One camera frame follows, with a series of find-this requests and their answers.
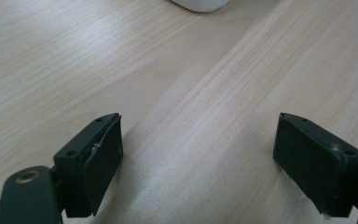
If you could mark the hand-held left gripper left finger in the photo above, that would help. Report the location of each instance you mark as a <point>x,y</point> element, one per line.
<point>87,161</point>

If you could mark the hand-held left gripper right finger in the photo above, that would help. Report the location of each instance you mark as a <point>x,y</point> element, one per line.
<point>317,168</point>

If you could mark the white rounded object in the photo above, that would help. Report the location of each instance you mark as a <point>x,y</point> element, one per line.
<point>200,4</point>

